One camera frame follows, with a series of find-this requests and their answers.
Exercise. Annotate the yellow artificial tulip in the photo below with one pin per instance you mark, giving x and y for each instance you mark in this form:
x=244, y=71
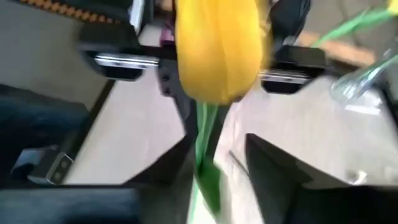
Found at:
x=348, y=26
x=217, y=46

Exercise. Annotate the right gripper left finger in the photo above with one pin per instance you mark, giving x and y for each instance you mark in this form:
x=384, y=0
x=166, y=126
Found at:
x=149, y=202

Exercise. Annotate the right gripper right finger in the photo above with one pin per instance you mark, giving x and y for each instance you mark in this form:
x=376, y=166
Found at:
x=295, y=202

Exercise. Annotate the black strip with orange dots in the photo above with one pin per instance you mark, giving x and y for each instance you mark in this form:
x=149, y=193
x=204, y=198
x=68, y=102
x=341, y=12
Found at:
x=77, y=14

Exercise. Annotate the wide clear glass vase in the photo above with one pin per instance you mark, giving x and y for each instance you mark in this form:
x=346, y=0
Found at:
x=357, y=84

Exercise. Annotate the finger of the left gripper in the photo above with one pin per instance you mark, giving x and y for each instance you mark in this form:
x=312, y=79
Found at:
x=169, y=81

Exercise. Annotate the grey metal bracket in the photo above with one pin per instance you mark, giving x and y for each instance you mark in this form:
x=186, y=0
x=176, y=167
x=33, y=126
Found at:
x=46, y=166

